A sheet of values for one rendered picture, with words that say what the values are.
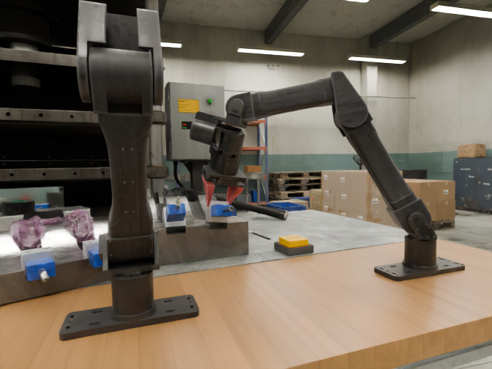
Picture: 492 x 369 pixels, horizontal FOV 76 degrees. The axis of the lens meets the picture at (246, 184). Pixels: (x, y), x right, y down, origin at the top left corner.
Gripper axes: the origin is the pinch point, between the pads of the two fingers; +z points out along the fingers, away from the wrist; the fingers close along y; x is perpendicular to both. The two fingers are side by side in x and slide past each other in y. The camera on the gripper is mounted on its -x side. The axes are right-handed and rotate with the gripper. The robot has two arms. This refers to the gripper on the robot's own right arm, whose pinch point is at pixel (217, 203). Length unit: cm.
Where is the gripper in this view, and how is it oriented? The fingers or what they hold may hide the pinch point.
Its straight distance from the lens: 82.9
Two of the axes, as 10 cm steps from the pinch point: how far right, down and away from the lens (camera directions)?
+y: -9.2, -0.9, -3.7
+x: 3.1, 4.0, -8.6
